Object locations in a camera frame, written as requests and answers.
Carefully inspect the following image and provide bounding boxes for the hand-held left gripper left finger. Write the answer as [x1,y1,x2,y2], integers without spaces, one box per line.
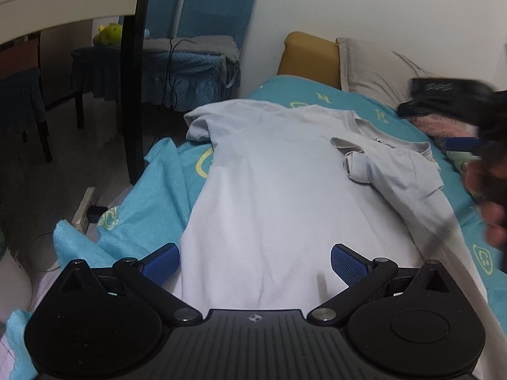
[59,243,202,326]

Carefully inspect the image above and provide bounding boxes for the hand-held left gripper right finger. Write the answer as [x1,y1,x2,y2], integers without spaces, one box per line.
[306,244,449,327]

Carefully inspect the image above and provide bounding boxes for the light grey t-shirt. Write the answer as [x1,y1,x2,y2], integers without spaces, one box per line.
[179,100,486,310]

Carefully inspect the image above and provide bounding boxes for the person's right hand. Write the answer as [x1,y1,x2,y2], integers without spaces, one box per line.
[463,157,507,248]

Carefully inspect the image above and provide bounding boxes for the beige pillow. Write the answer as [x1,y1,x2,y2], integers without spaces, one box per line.
[336,37,436,108]

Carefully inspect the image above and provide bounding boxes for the white power strip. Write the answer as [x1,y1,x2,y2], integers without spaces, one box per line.
[71,187,99,233]

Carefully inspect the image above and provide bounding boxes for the mustard yellow pillow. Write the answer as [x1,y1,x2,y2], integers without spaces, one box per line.
[276,32,342,90]

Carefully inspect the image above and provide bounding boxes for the teal printed bed sheet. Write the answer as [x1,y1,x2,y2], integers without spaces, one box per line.
[0,75,507,380]

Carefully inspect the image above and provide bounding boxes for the dark wooden chair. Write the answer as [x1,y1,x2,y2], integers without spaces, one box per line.
[0,32,54,164]

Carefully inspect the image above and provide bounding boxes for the grey cloth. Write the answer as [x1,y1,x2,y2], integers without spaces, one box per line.
[147,35,241,88]

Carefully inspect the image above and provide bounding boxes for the green plush toy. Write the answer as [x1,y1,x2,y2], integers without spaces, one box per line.
[93,23,124,47]

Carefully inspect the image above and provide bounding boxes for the white table with dark legs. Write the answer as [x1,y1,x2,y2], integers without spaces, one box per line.
[0,0,156,186]

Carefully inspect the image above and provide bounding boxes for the white cable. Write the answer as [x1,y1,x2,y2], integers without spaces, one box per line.
[8,233,61,273]

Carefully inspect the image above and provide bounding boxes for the black cable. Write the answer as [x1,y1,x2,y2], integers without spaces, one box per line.
[168,37,187,108]

